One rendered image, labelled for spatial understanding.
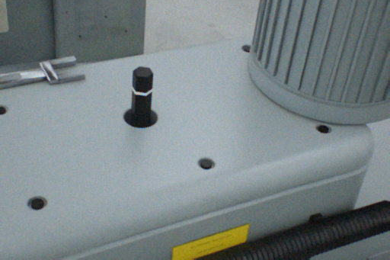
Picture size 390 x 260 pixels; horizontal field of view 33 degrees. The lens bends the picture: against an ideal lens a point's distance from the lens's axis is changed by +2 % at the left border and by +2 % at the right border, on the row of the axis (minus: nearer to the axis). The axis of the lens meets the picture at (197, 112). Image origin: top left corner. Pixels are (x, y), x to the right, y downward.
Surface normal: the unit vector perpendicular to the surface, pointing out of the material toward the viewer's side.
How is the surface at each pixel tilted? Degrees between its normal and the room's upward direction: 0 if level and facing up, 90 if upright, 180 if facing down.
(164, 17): 0
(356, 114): 90
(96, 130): 0
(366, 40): 90
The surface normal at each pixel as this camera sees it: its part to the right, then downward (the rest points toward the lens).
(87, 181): 0.10, -0.78
